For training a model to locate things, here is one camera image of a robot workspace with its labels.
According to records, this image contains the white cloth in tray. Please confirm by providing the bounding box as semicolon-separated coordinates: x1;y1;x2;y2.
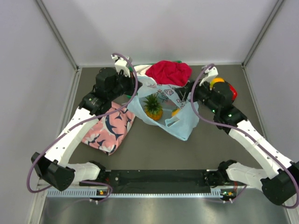
134;64;154;80

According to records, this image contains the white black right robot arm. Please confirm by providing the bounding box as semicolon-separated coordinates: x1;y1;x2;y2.
174;81;299;209

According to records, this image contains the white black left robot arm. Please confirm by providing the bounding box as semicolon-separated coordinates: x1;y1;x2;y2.
30;66;142;191

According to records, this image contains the pink patterned cloth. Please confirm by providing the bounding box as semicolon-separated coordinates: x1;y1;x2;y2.
81;102;135;155

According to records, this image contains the yellow orange mango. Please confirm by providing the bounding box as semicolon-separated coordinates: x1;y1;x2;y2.
171;108;180;117

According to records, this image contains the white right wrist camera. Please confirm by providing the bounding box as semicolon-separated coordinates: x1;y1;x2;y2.
199;64;219;86

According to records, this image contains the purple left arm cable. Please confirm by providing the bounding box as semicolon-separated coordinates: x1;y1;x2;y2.
26;52;139;202

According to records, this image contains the light blue cartoon plastic bag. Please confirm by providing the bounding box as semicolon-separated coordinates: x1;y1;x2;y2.
128;78;199;141

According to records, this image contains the red crumpled cloth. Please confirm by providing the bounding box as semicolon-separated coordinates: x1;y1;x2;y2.
145;60;192;86

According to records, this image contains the yellow green mango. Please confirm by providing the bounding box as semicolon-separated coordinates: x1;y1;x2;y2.
210;77;225;89

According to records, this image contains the slotted cable duct rail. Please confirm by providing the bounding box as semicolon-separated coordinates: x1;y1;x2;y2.
47;188;228;198

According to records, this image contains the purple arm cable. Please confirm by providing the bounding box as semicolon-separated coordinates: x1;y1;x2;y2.
190;63;299;209
26;52;139;202

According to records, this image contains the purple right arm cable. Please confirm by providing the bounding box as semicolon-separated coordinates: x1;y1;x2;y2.
190;63;299;209

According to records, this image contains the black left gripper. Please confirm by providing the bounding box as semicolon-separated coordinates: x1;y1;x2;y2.
108;69;142;101

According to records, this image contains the red bell pepper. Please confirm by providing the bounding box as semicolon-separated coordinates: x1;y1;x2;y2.
229;84;238;101

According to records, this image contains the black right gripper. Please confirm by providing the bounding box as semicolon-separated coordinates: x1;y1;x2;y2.
175;76;219;114

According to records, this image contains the plastic pineapple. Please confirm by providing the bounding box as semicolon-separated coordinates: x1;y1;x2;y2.
143;94;163;121

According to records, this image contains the green plastic tray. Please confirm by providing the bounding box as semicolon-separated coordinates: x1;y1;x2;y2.
126;60;190;98

